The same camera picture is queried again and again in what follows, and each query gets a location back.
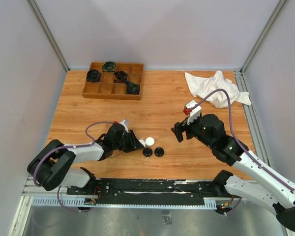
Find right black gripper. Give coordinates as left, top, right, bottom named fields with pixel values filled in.
left=172, top=113, right=215, bottom=149

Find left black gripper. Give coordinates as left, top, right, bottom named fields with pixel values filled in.
left=113, top=129, right=145, bottom=153

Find white round case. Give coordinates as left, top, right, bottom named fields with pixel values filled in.
left=139, top=139, right=146, bottom=147
left=145, top=137, right=155, bottom=147

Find black earbud charging case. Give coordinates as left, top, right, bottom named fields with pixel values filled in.
left=154, top=147, right=165, bottom=157

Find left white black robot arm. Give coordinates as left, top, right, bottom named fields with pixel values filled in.
left=27, top=119, right=145, bottom=195

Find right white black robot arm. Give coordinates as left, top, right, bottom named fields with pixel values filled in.
left=172, top=114, right=295, bottom=232

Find white crumpled cloth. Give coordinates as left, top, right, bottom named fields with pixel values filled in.
left=185, top=71, right=252, bottom=106

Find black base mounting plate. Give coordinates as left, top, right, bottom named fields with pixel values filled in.
left=66, top=178, right=232, bottom=199

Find dark rolled fabric bottom right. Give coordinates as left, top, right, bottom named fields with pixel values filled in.
left=124, top=81, right=140, bottom=95

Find dark rolled fabric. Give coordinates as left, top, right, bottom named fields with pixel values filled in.
left=124, top=81, right=140, bottom=95
left=114, top=70, right=128, bottom=83
left=102, top=61, right=117, bottom=72
left=86, top=69, right=101, bottom=83

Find wooden compartment tray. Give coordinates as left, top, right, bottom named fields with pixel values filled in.
left=82, top=61, right=144, bottom=100

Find dark rolled fabric middle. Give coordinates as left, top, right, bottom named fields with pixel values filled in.
left=114, top=70, right=128, bottom=83

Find dark rolled fabric far left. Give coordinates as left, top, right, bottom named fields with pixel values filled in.
left=86, top=69, right=101, bottom=83

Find dark rolled fabric top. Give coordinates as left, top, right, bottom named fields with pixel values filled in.
left=102, top=61, right=117, bottom=72

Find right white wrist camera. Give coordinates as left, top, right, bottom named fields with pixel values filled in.
left=183, top=100, right=202, bottom=124

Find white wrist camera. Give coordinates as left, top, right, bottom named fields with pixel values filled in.
left=117, top=119, right=129, bottom=133
left=183, top=100, right=202, bottom=124

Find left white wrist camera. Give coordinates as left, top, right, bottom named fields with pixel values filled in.
left=117, top=119, right=129, bottom=133

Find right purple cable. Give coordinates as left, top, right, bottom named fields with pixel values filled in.
left=190, top=88, right=295, bottom=200

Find purple cable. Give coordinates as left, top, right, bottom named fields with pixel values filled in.
left=33, top=120, right=118, bottom=213
left=190, top=88, right=295, bottom=200

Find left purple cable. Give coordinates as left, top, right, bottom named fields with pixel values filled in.
left=33, top=120, right=118, bottom=213

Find white slotted cable duct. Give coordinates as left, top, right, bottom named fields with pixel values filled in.
left=32, top=195, right=217, bottom=210

